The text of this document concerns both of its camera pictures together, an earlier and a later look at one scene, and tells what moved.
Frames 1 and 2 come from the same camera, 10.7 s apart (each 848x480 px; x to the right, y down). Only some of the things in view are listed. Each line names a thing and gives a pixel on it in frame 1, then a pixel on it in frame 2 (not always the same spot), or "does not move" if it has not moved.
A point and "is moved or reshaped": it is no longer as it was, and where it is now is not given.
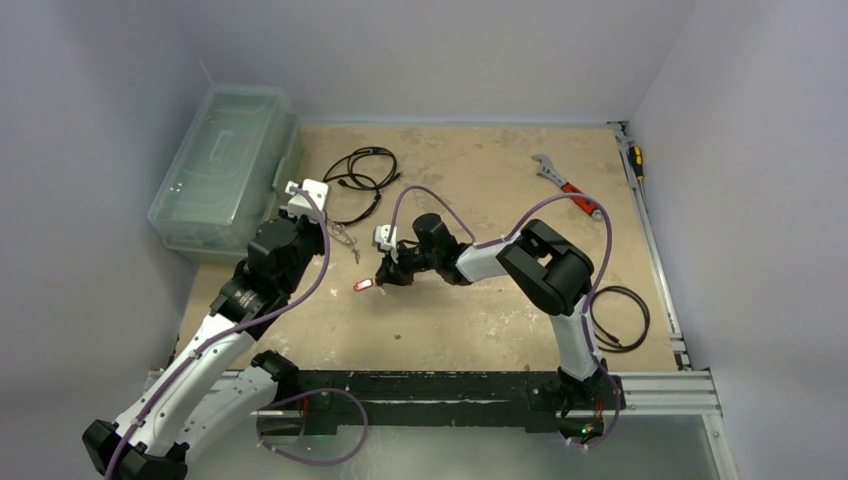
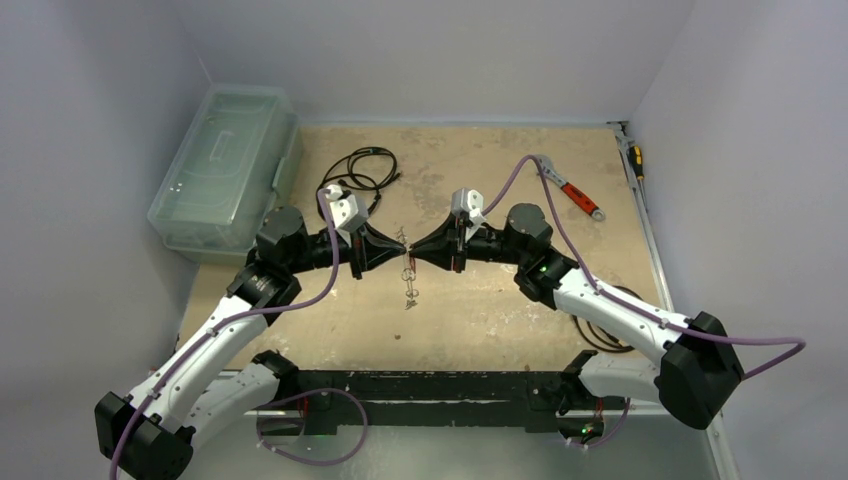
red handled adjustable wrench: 547,169 does not move
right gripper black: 395,264 -> 456,245
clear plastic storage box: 228,173 does not move
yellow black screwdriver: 635,154 does not move
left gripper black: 317,229 -> 371,249
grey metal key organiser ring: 337,233 is moved or reshaped
